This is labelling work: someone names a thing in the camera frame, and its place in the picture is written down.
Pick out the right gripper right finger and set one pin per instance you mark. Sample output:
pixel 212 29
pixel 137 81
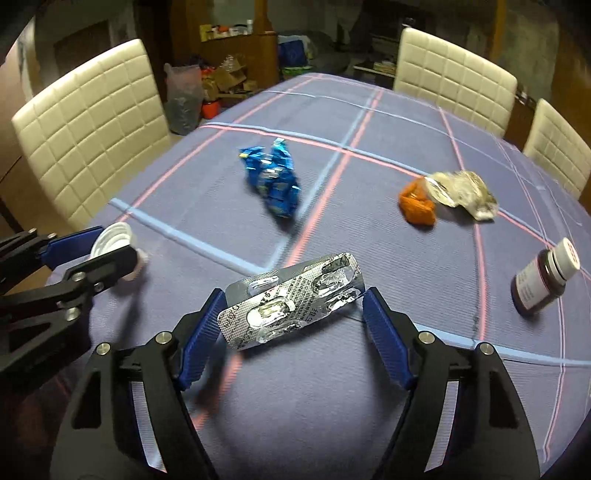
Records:
pixel 490 436

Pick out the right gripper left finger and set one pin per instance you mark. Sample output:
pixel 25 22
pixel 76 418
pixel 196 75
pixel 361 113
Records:
pixel 99 437

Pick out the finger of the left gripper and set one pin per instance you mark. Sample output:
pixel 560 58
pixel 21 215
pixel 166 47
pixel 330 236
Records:
pixel 78 283
pixel 24 253

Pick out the white plastic lid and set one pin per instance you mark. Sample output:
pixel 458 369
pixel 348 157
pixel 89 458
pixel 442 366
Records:
pixel 115 236

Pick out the silver pill blister pack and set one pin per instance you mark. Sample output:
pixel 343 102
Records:
pixel 267 306

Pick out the cream quilted chair left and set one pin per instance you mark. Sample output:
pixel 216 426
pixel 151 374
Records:
pixel 93 130

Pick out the cream quilted chair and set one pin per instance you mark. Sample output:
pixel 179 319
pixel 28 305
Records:
pixel 555 146
pixel 455 79
pixel 93 130

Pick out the brown medicine bottle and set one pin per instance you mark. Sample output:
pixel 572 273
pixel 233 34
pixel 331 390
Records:
pixel 544 279

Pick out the purple plaid tablecloth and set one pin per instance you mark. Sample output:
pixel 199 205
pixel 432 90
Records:
pixel 319 404

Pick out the orange bucket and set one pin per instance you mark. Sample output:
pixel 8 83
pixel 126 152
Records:
pixel 210 109

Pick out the orange crumpled wrapper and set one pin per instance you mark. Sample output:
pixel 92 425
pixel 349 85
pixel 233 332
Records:
pixel 416 205

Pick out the crumpled blue wrapper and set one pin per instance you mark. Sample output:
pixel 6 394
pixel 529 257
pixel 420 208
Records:
pixel 271 174

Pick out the crumpled silver foil wrapper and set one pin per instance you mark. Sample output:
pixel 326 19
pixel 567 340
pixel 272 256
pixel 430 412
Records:
pixel 464 189

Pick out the cardboard boxes pile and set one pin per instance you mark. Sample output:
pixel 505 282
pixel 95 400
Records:
pixel 227 81

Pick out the cream quilted chair far right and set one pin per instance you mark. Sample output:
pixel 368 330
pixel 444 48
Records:
pixel 555 146

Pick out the wooden partition counter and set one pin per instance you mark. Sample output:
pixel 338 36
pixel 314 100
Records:
pixel 259 53

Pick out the green printed bag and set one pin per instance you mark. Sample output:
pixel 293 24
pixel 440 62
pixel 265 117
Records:
pixel 288 73

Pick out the blue storage box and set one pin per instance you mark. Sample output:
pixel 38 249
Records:
pixel 292 54

